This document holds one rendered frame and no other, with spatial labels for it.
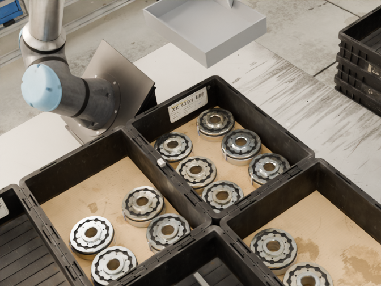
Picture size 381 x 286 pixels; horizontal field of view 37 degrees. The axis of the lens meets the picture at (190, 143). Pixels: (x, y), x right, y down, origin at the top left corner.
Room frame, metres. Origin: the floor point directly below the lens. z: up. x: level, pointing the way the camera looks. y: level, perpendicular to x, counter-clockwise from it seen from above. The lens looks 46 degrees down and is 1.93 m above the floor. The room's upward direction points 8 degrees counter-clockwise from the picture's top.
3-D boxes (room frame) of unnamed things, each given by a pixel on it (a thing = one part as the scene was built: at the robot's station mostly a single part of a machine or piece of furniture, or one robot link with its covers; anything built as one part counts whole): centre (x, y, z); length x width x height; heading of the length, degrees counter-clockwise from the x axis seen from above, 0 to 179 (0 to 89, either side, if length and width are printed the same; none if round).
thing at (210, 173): (0.94, 0.00, 0.86); 0.10 x 0.10 x 0.01
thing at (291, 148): (0.98, -0.06, 0.87); 0.40 x 0.30 x 0.11; 29
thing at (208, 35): (1.28, -0.08, 1.07); 0.27 x 0.20 x 0.05; 32
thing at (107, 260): (0.70, 0.21, 0.86); 0.05 x 0.05 x 0.01
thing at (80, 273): (0.83, 0.20, 0.92); 0.40 x 0.30 x 0.02; 29
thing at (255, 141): (1.01, -0.13, 0.86); 0.10 x 0.10 x 0.01
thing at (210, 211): (0.98, -0.06, 0.92); 0.40 x 0.30 x 0.02; 29
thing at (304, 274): (0.59, -0.20, 0.86); 0.05 x 0.05 x 0.01
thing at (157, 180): (0.83, 0.20, 0.87); 0.40 x 0.30 x 0.11; 29
